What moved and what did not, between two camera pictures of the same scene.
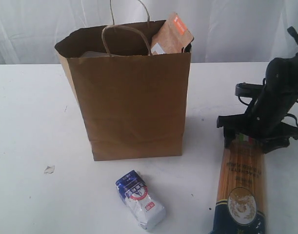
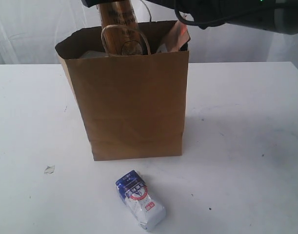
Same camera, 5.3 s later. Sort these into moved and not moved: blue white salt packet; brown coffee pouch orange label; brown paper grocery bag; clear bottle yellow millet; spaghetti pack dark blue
Moved: spaghetti pack dark blue; brown coffee pouch orange label
Not moved: brown paper grocery bag; clear bottle yellow millet; blue white salt packet
